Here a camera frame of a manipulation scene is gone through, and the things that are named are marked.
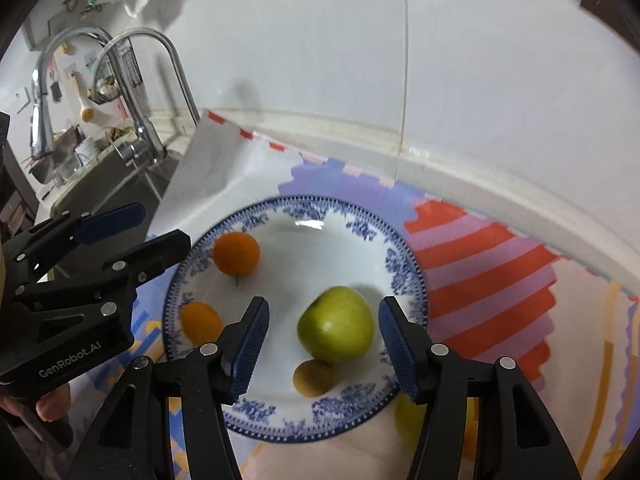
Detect chrome kitchen faucet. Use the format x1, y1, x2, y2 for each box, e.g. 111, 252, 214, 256
95, 29, 201, 167
31, 25, 117, 157

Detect orange mandarin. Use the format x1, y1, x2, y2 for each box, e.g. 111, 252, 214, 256
212, 231, 261, 276
180, 301, 224, 345

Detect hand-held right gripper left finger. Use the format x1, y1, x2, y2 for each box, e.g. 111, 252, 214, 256
67, 296, 271, 480

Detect black wire wall rack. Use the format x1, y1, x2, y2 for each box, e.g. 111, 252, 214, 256
90, 47, 143, 106

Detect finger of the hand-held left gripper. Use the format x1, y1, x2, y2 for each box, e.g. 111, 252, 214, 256
0, 203, 146, 281
12, 230, 192, 317

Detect steel kitchen sink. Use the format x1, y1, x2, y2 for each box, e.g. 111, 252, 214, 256
30, 150, 181, 281

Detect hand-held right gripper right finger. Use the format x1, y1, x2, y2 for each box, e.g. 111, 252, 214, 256
377, 296, 583, 480

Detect brown kiwi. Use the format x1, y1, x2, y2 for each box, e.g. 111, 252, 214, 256
292, 359, 338, 398

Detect blue patterned white plate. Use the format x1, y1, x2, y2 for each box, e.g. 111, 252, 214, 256
162, 195, 428, 445

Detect person's left hand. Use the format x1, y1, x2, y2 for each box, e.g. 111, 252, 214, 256
35, 385, 72, 423

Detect colourful printed mat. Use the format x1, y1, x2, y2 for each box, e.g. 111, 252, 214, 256
65, 109, 640, 480

